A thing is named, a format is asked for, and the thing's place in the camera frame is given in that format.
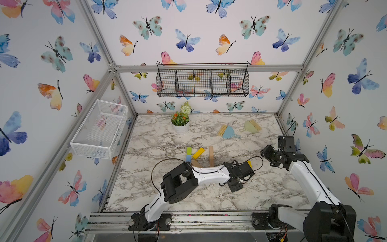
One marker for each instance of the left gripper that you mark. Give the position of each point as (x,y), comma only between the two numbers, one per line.
(234,189)

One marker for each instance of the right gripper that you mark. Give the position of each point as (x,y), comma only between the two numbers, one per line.
(268,149)

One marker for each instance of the natural wood block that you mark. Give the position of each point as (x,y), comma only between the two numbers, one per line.
(211,151)
(211,161)
(195,163)

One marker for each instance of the green block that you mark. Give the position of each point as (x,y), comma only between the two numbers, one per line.
(188,151)

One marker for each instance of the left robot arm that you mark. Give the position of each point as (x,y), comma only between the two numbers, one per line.
(180,182)

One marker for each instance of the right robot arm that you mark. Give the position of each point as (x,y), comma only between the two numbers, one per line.
(329,220)

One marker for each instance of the white potted artificial plant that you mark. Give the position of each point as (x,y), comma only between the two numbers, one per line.
(180,120)

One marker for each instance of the black wire wall basket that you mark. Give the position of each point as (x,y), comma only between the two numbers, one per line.
(202,80)

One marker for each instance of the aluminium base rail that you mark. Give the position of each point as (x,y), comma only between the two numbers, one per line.
(186,222)

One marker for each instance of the white mesh wall basket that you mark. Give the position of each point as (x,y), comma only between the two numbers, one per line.
(99,132)

